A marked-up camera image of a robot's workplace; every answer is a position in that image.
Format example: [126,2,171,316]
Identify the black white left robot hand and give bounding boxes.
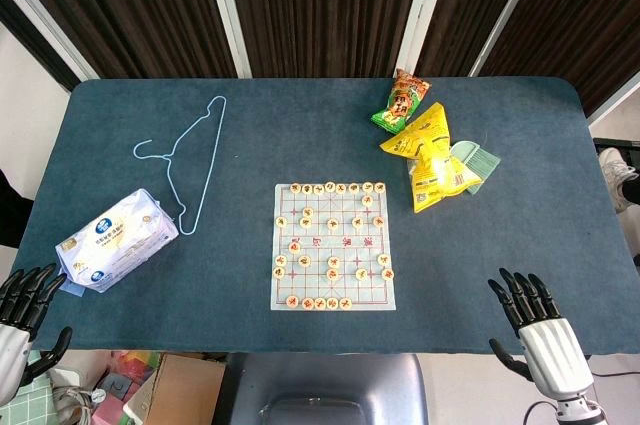
[0,262,74,401]

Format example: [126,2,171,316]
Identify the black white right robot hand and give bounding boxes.
[487,267,596,402]

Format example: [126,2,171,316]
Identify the mint green hand brush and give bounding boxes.
[449,139,502,196]

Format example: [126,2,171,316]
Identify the green checked cloth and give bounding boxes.
[0,349,54,425]

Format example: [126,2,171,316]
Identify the dark grey cube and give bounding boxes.
[97,374,134,401]

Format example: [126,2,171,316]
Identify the pink box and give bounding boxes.
[92,394,132,425]

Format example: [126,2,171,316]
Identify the colourful foam blocks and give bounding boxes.
[107,350,162,382]

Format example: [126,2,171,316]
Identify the dark blue table mat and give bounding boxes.
[9,75,632,354]

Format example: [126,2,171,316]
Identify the white blue tissue pack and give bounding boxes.
[54,188,180,295]

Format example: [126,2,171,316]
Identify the brown cardboard box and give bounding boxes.
[122,352,229,425]

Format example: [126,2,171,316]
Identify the white sneaker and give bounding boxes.
[598,147,639,214]

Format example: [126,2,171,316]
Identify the yellow snack bag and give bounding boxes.
[378,101,453,162]
[410,142,482,215]

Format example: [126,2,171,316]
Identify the black equipment base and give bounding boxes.
[592,136,640,154]

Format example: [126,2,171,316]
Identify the grey blue chair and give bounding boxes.
[224,353,429,425]

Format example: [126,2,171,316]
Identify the white chinese chess board sheet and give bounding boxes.
[269,183,399,312]

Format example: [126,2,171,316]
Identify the green orange snack bag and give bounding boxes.
[370,68,432,134]

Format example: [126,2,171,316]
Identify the dark brown slatted partition panel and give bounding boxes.
[469,0,640,121]
[0,0,251,81]
[399,0,551,79]
[202,0,454,80]

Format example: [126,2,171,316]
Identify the black floor cable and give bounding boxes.
[592,367,640,382]

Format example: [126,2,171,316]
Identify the white cable bundle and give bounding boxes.
[49,384,94,425]

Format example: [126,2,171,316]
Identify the light blue wire hanger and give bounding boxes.
[133,95,227,236]

